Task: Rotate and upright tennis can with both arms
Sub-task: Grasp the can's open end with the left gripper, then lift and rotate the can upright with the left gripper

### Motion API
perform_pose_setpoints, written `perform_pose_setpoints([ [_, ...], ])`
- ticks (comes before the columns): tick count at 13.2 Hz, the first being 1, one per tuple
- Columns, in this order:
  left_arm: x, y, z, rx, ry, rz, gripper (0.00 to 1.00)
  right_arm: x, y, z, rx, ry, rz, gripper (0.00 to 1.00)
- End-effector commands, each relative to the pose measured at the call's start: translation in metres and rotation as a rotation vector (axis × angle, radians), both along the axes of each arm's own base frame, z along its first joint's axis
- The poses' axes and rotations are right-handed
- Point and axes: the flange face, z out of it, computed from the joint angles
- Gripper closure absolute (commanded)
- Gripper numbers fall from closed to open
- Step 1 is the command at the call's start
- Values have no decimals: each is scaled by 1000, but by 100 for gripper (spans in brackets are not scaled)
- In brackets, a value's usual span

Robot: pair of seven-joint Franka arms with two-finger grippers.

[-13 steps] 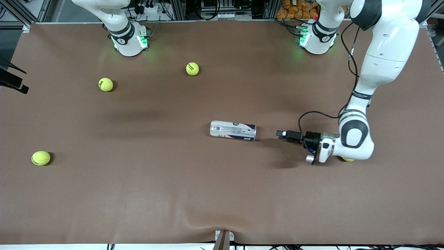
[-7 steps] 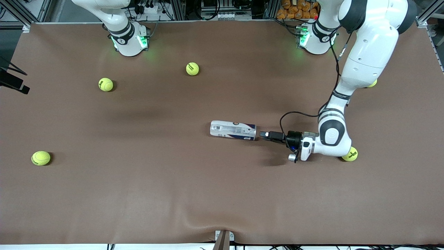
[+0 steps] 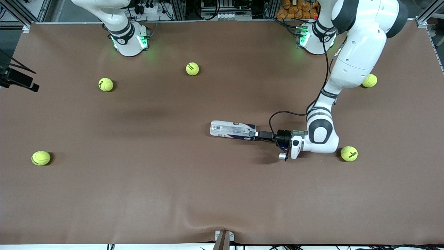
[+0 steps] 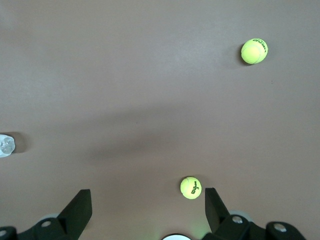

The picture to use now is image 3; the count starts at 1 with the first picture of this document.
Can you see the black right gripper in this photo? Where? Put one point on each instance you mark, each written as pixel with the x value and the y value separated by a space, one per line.
pixel 19 78

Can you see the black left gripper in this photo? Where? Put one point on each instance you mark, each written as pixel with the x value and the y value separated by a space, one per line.
pixel 282 137

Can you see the white blue tennis ball can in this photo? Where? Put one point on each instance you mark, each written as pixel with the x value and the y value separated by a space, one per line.
pixel 229 130

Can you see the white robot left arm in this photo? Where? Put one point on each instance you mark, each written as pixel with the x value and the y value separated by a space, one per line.
pixel 360 52

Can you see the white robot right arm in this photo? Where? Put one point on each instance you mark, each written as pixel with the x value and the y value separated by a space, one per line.
pixel 128 45

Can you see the yellow-green tennis ball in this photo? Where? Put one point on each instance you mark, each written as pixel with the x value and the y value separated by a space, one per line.
pixel 372 82
pixel 192 68
pixel 105 84
pixel 349 153
pixel 41 158

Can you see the brown table cover sheet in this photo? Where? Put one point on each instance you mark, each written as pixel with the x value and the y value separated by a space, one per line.
pixel 222 191

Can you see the white connector block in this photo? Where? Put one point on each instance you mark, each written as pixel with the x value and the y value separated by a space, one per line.
pixel 225 15

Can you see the bag of orange objects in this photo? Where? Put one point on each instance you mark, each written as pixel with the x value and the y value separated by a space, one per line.
pixel 298 12

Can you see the white power strip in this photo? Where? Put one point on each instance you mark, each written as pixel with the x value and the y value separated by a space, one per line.
pixel 152 8

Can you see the aluminium frame profile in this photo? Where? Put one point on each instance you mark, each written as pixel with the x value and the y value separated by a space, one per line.
pixel 17 12
pixel 421 21

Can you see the metal table edge bracket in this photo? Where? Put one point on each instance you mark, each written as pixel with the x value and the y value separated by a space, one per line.
pixel 223 241

